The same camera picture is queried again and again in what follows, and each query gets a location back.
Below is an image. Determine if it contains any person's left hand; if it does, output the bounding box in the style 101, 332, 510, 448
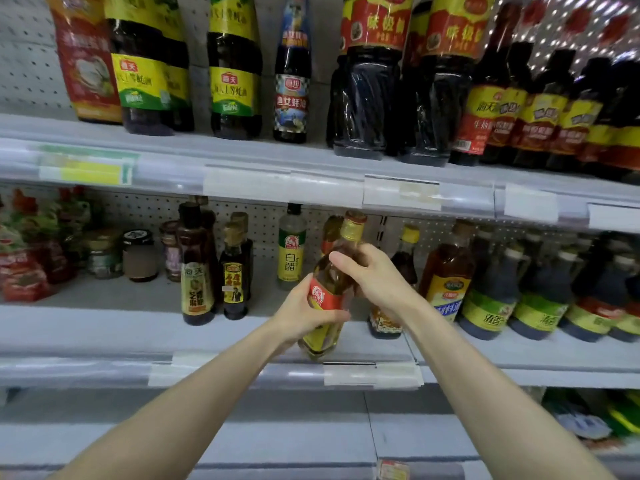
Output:
270, 273, 353, 346

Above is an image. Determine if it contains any person's right hand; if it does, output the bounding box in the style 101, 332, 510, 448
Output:
328, 243, 421, 326

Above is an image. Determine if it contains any amber cooking wine bottle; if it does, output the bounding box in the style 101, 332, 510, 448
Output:
300, 209, 368, 361

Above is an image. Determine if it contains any rice vinegar jug green label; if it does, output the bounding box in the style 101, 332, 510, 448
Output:
510, 249, 581, 341

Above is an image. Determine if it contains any soy sauce bottle red cap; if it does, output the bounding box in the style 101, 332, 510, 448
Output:
400, 0, 496, 168
327, 0, 413, 161

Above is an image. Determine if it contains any white metal store shelving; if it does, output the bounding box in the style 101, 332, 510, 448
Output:
0, 0, 640, 480

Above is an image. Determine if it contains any person's left forearm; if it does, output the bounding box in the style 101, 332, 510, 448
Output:
55, 325, 301, 480

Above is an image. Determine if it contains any person's right forearm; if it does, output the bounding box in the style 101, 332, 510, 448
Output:
398, 295, 616, 480

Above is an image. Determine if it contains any row of dark red-capped bottles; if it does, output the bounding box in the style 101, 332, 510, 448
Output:
450, 0, 640, 186

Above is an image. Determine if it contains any dark bottle orange label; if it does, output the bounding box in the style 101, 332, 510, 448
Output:
368, 225, 421, 341

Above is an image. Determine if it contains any large amber cooking wine jug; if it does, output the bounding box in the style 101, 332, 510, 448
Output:
418, 219, 479, 323

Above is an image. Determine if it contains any clear bottle yellow label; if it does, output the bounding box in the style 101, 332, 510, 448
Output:
277, 203, 308, 288

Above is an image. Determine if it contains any amber bottle yellow red label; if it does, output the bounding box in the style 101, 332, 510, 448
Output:
320, 215, 346, 258

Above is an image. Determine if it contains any dark bottle with yellow label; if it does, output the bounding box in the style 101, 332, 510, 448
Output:
220, 225, 251, 321
177, 201, 218, 326

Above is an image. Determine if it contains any brown jar dark lid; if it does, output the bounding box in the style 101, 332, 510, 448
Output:
160, 219, 186, 283

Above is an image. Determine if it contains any dark bottle with green label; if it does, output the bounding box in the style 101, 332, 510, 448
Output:
520, 229, 551, 266

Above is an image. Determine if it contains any dark-lidded glass jar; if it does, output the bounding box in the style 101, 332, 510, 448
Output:
122, 227, 161, 283

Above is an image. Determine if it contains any glass jar tan lid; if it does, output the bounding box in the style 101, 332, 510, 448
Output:
85, 229, 124, 279

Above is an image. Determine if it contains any blue label dark bottle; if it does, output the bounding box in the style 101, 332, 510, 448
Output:
273, 0, 313, 144

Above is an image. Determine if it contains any green packet white blue label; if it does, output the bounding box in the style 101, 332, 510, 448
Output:
555, 399, 616, 441

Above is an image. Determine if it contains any red label dark sauce bottle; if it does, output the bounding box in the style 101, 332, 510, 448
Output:
403, 0, 433, 68

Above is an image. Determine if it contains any yellow green price tag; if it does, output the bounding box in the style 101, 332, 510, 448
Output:
38, 145, 136, 188

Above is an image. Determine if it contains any orange sauce bottle red cap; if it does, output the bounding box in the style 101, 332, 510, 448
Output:
45, 0, 123, 124

